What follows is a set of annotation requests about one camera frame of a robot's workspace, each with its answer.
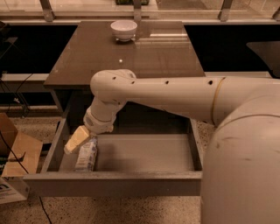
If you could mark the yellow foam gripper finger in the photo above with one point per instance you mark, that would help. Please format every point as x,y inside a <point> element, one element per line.
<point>79,137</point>

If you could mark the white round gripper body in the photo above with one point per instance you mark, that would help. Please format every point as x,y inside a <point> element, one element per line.
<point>97,123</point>

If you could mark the blue-label plastic bottle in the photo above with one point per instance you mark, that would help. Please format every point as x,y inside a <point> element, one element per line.
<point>87,155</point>

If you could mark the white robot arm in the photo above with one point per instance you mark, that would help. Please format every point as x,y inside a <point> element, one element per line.
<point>241,168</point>

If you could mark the open grey top drawer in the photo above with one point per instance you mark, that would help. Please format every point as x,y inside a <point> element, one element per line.
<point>157,155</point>

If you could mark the grey cabinet with glossy top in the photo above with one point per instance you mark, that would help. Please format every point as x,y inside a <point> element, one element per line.
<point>156,71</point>

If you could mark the brown cardboard box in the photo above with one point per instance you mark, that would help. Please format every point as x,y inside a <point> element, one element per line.
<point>23,151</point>

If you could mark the white ceramic bowl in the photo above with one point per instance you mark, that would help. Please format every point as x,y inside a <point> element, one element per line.
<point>124,30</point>

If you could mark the long white window bench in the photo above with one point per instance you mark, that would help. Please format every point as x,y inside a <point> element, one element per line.
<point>34,82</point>

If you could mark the white printed box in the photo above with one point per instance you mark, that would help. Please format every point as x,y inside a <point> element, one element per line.
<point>13,189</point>

